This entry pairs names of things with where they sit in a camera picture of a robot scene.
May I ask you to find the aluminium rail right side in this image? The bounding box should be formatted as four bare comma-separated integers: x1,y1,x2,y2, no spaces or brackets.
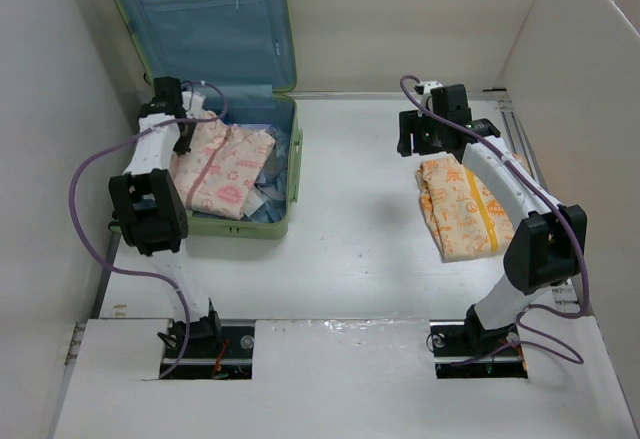
497,91,589,316

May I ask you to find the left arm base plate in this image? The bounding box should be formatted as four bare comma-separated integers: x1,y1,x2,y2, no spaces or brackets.
159,321,255,381

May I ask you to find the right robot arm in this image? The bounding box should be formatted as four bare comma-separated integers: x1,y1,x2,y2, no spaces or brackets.
397,75,588,368

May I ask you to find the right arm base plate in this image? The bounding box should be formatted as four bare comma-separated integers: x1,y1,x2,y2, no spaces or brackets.
426,320,528,379

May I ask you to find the green suitcase blue lining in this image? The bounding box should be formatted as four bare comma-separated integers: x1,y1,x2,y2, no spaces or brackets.
115,0,302,240

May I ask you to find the orange cartoon zip hoodie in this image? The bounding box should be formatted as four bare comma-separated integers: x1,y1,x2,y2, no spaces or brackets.
415,153,514,262

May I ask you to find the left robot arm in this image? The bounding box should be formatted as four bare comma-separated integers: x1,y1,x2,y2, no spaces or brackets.
108,76,224,359

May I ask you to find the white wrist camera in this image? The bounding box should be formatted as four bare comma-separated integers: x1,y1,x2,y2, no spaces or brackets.
182,90,206,111
414,80,443,108

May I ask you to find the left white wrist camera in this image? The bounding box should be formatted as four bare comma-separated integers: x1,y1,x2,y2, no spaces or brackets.
182,90,206,111

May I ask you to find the small white box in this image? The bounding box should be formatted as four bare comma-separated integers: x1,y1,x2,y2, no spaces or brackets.
243,190,264,217

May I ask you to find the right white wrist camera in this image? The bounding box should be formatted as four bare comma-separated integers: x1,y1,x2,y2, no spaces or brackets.
414,80,443,108

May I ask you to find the pink cartoon zip hoodie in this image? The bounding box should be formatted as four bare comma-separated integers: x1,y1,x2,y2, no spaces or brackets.
170,111,275,220

